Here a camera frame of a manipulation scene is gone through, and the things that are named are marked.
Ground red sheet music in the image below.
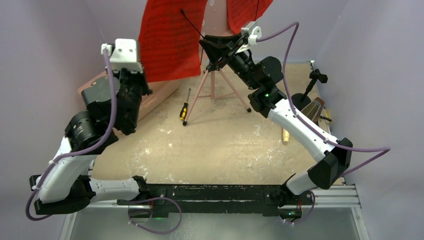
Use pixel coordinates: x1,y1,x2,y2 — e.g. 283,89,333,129
226,0,273,34
138,0,207,83

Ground pink tripod music stand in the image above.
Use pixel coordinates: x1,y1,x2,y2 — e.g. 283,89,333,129
182,0,253,127

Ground brown metronome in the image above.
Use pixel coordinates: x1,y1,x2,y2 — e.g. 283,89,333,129
301,97,325,126

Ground cream microphone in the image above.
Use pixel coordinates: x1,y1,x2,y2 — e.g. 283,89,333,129
281,128,290,145

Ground black pliers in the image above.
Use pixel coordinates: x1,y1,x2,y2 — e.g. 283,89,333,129
319,115,332,122

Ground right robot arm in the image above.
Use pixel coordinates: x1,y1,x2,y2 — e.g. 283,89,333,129
199,33,353,204

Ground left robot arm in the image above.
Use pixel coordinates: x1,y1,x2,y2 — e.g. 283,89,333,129
29,68,152,219

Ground yellow black screwdriver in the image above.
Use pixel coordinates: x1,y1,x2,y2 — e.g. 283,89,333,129
179,88,191,121

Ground black microphone stand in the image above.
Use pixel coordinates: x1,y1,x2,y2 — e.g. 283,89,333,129
291,68,328,110

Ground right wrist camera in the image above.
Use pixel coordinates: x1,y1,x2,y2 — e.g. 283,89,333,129
240,21,262,46

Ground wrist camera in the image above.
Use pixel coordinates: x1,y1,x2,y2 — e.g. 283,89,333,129
240,21,262,46
100,38,144,74

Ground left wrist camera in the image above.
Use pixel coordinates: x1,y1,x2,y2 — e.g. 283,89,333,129
100,38,144,74

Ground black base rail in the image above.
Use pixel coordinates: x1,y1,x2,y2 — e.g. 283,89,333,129
117,184,313,218

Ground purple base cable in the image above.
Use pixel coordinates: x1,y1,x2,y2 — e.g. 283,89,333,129
127,197,183,235

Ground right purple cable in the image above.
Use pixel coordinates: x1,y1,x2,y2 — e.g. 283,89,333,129
256,21,392,178

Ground aluminium frame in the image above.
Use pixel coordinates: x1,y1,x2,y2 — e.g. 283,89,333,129
60,184,369,240

